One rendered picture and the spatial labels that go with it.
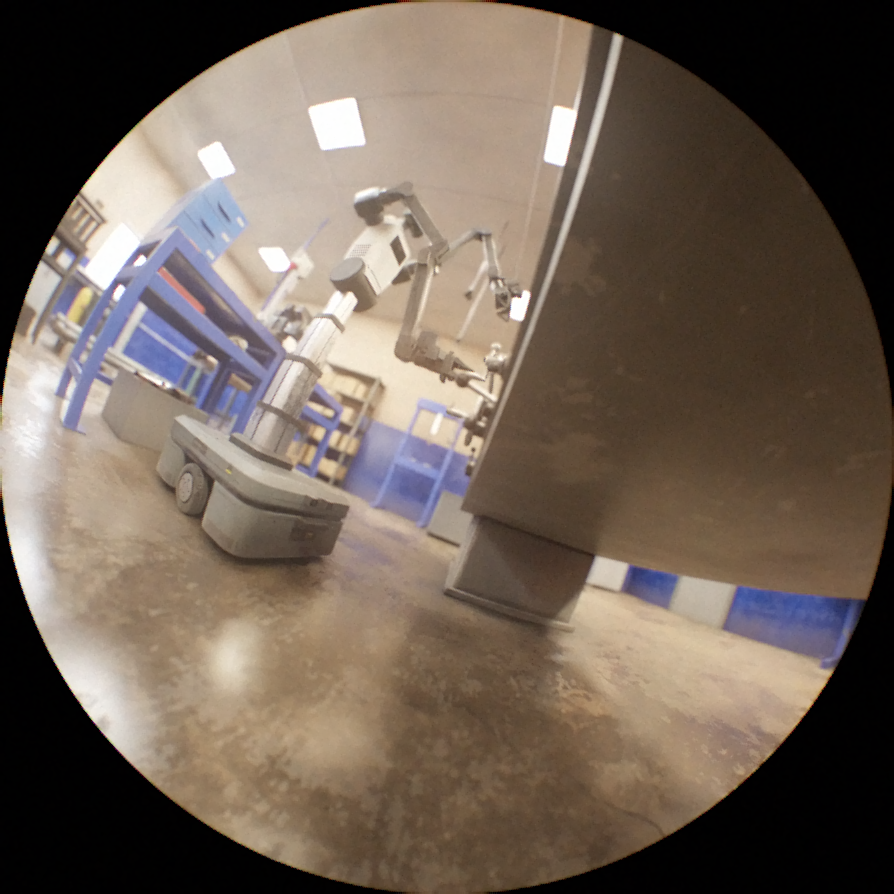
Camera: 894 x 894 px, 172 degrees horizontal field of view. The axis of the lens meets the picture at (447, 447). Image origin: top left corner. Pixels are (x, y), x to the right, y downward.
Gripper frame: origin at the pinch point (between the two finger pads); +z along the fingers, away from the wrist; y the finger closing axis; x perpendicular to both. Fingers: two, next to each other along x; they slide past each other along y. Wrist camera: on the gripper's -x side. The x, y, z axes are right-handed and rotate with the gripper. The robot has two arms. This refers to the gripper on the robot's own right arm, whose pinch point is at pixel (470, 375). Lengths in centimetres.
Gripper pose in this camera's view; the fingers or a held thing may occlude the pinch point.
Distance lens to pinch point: 99.9
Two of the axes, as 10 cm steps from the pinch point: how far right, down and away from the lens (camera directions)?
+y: 3.6, -9.3, 0.4
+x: 0.9, 0.8, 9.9
